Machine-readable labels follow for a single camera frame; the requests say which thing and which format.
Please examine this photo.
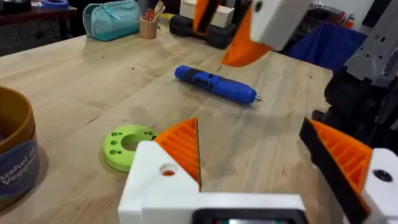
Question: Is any white box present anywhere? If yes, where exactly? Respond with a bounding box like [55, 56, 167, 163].
[179, 0, 235, 29]

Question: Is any blue cloth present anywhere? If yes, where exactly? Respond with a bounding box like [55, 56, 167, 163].
[287, 21, 368, 71]

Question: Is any green disc with holes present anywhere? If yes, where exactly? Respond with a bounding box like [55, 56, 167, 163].
[102, 124, 158, 173]

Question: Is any white orange left gripper right finger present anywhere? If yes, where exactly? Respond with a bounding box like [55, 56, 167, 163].
[299, 117, 398, 224]

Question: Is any blue electric screwdriver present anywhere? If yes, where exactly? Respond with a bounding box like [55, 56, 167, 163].
[174, 64, 266, 105]

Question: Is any white orange left gripper left finger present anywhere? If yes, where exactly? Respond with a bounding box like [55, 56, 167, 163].
[118, 117, 201, 224]

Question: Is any brown tub with toys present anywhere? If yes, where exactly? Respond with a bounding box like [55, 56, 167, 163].
[0, 86, 40, 210]

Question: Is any finger of the white orange right gripper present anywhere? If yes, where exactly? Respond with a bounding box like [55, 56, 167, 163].
[221, 0, 312, 68]
[192, 0, 220, 34]

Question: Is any teal zip pouch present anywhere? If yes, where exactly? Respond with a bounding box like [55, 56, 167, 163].
[82, 0, 142, 42]

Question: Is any black dumbbell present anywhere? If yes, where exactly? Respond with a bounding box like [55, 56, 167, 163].
[169, 14, 239, 50]

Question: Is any tan cup with utensils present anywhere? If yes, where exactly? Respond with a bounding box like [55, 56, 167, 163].
[139, 0, 166, 40]

